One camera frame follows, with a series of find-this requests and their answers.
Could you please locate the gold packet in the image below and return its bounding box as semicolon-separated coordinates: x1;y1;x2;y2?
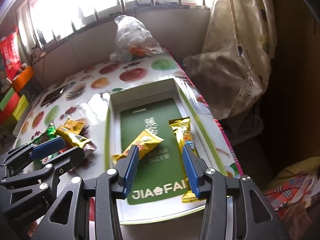
111;129;164;165

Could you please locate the long gold wafer bar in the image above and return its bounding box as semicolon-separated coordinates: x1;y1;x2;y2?
169;117;210;204

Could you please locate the yellow peanut crisp packet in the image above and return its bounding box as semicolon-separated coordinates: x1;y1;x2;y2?
63;119;86;134

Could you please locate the crumpled gold snack wrapper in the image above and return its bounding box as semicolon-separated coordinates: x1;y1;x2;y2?
56;125;91;148

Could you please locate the upper green Milo packet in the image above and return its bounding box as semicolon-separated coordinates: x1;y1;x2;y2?
29;122;57;145

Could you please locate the white red candy packet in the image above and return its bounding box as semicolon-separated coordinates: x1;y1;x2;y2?
82;141;97;158

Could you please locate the green white cardboard box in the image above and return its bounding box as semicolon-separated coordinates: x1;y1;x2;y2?
105;76;226;225

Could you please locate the yellow box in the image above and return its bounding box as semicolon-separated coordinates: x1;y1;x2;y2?
12;95;29;121

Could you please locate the red box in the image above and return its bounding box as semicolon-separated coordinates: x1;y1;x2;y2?
0;92;20;125

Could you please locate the black smartphone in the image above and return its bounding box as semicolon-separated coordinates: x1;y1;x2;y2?
41;85;67;107

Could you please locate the orange storage box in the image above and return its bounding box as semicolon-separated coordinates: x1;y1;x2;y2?
11;66;34;93

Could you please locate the red snack bag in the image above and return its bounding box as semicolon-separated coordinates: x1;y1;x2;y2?
1;28;21;81

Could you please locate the colourful plaid cloth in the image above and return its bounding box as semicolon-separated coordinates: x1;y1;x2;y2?
262;155;320;240

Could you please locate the clear plastic bag with items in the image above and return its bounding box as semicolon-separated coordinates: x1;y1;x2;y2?
110;15;164;62

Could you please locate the beige patterned curtain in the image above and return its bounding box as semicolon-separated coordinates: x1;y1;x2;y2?
183;0;277;133

